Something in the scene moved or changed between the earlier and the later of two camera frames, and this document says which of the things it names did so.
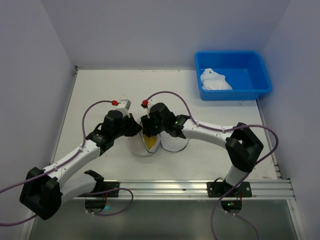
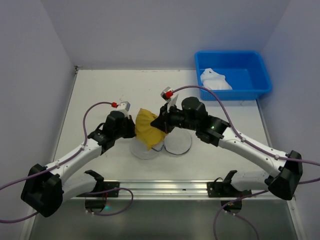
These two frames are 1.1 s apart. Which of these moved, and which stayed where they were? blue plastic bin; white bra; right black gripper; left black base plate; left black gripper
Moved: right black gripper
Stayed: blue plastic bin; white bra; left black gripper; left black base plate
